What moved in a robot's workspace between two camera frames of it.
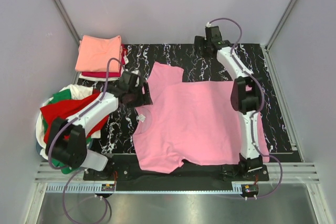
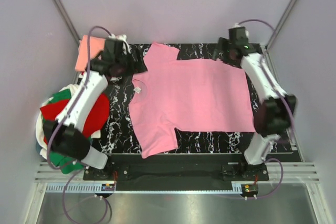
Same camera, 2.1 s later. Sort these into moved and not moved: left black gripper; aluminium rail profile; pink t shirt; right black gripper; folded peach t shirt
Moved: right black gripper; left black gripper; pink t shirt
Not moved: aluminium rail profile; folded peach t shirt
